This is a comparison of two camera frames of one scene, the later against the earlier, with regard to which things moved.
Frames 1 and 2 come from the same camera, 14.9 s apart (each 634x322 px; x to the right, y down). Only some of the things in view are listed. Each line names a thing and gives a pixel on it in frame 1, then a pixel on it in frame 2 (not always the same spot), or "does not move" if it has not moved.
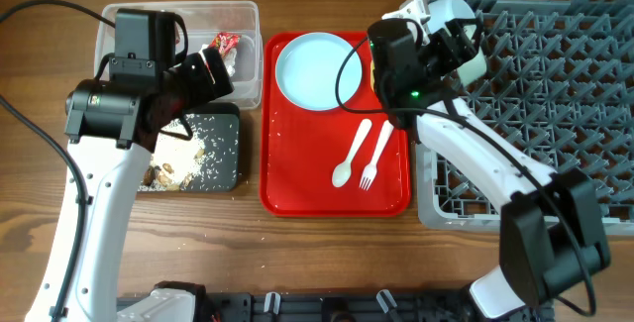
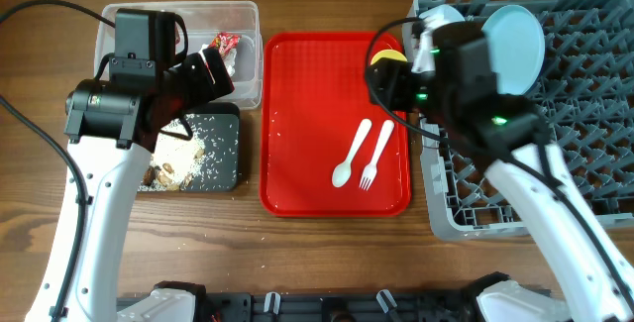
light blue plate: [307, 68] -> [517, 48]
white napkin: [228, 57] does not move
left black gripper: [204, 90] does not move
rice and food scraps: [176, 157] does not move
